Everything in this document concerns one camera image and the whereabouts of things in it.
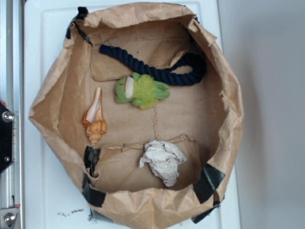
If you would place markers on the white paper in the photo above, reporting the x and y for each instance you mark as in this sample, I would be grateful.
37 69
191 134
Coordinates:
163 159

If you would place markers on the brown paper bag tray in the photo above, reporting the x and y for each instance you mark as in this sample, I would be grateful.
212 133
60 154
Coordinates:
204 120

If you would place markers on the green plush toy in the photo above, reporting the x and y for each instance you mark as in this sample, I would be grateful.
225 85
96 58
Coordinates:
141 90

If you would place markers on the orange conch seashell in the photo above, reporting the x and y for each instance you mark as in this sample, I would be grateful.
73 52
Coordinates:
93 119

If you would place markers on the black metal bracket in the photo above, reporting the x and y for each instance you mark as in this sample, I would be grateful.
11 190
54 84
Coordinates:
6 137

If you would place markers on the aluminium frame rail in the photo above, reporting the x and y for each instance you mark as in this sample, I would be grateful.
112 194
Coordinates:
11 89

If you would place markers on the silver corner bracket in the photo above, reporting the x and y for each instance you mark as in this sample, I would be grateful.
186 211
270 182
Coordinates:
8 217

